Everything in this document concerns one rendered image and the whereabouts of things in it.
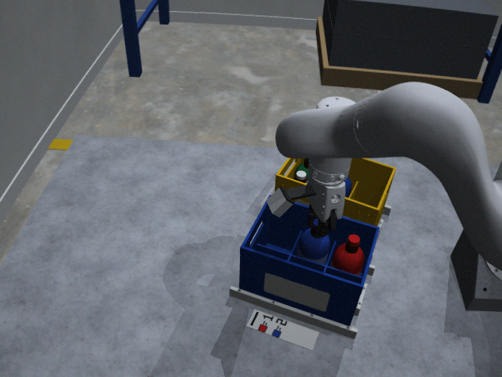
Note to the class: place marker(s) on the green bottle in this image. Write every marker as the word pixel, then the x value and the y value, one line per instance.
pixel 304 167

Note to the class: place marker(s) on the red bottle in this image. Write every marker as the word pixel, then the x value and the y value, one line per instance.
pixel 349 257

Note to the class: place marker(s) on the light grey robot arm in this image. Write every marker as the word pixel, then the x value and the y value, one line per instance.
pixel 415 120

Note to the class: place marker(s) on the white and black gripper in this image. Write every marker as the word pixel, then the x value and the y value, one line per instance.
pixel 327 204

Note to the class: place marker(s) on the white paper pick list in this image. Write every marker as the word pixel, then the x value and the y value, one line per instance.
pixel 283 329

